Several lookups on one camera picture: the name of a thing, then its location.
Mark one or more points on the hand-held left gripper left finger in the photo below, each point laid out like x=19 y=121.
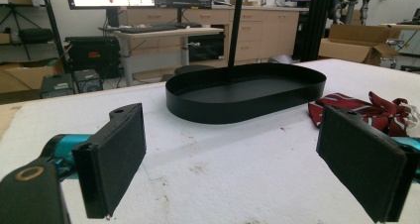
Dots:
x=112 y=161

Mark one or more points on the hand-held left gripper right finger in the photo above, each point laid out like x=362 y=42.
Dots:
x=361 y=164

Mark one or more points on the dark red patterned cloth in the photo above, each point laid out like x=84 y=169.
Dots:
x=369 y=113

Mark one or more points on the black oval tray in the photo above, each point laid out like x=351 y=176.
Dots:
x=246 y=96

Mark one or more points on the black box with fan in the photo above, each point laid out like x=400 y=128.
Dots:
x=87 y=81

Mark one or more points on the small black electronic box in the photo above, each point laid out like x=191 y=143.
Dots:
x=56 y=85

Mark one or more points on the black computer case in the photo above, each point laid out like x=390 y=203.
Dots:
x=92 y=55

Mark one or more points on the open cardboard box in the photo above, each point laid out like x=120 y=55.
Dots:
x=360 y=44

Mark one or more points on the light wooden desk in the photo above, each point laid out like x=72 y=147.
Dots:
x=165 y=35

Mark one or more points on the black keyboard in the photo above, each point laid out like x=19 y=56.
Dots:
x=147 y=28

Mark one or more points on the black metal shelf rack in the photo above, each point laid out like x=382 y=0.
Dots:
x=29 y=29

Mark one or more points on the grey humanoid robot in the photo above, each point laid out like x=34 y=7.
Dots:
x=351 y=2

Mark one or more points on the beige cabinet with drawers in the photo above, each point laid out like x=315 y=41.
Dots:
x=261 y=32

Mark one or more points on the black metal pole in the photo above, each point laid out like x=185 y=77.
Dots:
x=235 y=29

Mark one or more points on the black aluminium frame post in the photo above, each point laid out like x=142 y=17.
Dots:
x=313 y=22

